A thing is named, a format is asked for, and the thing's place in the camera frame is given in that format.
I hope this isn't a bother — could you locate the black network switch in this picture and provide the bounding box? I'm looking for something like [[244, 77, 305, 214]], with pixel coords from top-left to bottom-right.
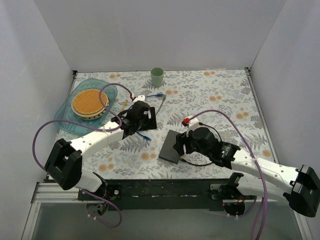
[[158, 130, 180, 164]]

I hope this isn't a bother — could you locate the black ethernet cable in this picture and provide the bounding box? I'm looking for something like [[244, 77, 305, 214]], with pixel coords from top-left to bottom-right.
[[180, 122, 223, 166]]

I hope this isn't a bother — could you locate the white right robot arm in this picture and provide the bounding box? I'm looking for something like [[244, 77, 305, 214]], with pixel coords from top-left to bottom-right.
[[173, 127, 320, 218]]

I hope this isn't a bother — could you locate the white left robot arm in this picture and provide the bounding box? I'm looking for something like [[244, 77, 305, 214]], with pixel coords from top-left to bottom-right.
[[44, 100, 157, 200]]

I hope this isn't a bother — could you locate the floral table mat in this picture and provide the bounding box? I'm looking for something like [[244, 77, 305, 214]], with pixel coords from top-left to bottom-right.
[[74, 69, 274, 179]]

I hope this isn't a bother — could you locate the green plastic cup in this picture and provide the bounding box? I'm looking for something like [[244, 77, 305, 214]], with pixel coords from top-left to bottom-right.
[[150, 67, 164, 88]]

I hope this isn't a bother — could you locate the orange woven plate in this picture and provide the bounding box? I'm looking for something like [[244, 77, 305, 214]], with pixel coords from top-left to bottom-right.
[[71, 89, 110, 120]]

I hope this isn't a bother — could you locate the teal plastic tray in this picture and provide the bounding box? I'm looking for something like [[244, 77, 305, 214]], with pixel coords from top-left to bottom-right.
[[54, 78, 118, 136]]

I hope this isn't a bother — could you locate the blue ethernet cable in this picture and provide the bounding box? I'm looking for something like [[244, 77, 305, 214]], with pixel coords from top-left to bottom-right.
[[136, 92, 165, 143]]

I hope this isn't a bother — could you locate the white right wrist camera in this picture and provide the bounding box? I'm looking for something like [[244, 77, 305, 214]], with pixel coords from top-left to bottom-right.
[[182, 116, 199, 134]]

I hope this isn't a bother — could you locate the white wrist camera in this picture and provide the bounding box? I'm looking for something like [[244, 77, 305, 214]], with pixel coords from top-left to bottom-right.
[[182, 116, 199, 134], [132, 95, 146, 103]]

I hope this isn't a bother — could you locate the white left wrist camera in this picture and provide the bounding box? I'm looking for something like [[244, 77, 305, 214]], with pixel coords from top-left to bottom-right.
[[132, 95, 146, 103]]

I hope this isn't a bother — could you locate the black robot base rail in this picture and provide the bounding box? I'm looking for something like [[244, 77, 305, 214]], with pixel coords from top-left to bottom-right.
[[77, 174, 251, 213]]

